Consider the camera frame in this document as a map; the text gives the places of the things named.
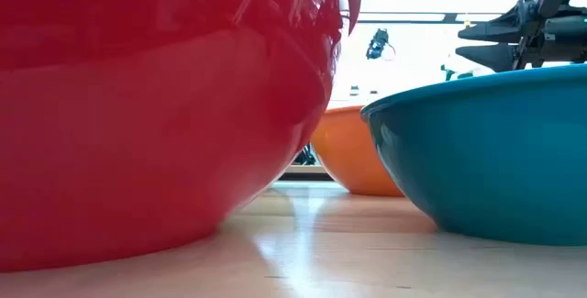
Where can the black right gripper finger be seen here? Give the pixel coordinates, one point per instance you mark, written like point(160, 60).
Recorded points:
point(497, 29)
point(495, 57)

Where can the teal blue bowl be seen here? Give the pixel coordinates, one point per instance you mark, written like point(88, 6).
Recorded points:
point(481, 151)

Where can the orange bowl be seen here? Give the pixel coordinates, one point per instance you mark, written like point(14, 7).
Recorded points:
point(348, 151)

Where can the blue black hanging device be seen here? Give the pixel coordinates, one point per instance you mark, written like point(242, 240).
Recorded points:
point(378, 43)

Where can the dark background object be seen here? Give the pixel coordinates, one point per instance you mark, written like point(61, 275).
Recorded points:
point(306, 156)

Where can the large red bowl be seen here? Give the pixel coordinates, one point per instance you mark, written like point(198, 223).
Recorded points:
point(137, 128)

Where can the black aluminium table frame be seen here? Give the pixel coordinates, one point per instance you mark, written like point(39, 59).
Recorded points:
point(307, 176)

